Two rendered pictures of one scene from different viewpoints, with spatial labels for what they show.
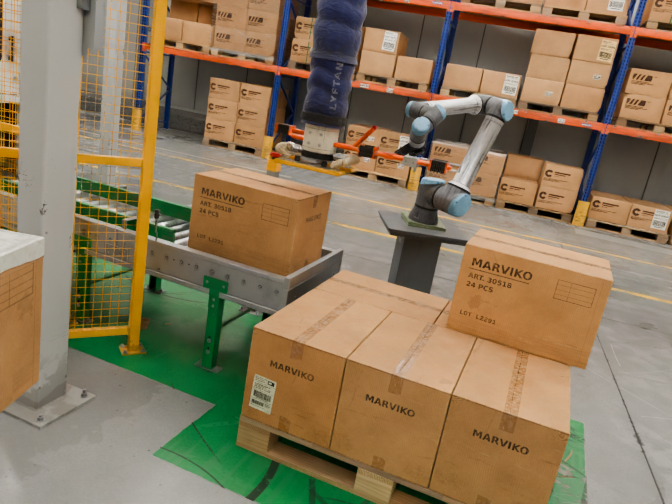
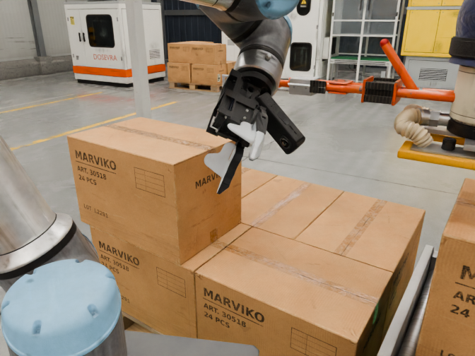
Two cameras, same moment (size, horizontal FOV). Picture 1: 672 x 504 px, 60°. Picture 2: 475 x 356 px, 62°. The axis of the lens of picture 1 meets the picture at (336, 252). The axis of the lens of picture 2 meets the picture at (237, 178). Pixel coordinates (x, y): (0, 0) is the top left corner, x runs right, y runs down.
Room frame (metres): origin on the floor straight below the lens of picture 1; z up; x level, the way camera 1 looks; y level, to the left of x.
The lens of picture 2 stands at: (3.95, -0.16, 1.39)
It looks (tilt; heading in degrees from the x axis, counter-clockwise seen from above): 22 degrees down; 195
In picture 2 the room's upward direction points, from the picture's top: straight up
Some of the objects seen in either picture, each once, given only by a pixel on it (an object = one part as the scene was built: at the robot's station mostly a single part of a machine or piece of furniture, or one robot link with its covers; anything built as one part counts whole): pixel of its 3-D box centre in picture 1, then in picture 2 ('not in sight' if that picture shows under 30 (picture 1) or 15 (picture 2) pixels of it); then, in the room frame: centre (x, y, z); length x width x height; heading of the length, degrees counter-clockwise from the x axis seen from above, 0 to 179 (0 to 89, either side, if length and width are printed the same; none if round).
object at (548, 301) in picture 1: (528, 293); (157, 181); (2.55, -0.90, 0.74); 0.60 x 0.40 x 0.40; 70
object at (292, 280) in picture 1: (316, 267); (406, 304); (2.89, 0.09, 0.58); 0.70 x 0.03 x 0.06; 161
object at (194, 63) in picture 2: not in sight; (203, 65); (-4.21, -3.10, 0.45); 1.21 x 1.03 x 0.91; 76
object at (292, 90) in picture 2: (410, 161); (304, 85); (2.80, -0.27, 1.21); 0.07 x 0.07 x 0.04; 74
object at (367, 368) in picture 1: (419, 371); (263, 254); (2.38, -0.46, 0.34); 1.20 x 1.00 x 0.40; 71
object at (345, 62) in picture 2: not in sight; (360, 73); (-4.78, 0.13, 0.32); 1.25 x 0.52 x 0.63; 76
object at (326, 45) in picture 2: not in sight; (329, 47); (-4.94, -0.54, 0.81); 0.58 x 0.12 x 0.42; 166
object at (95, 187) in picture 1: (119, 192); not in sight; (3.64, 1.44, 0.60); 1.60 x 0.10 x 0.09; 71
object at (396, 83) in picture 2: (368, 151); (382, 90); (2.85, -0.07, 1.22); 0.10 x 0.08 x 0.06; 164
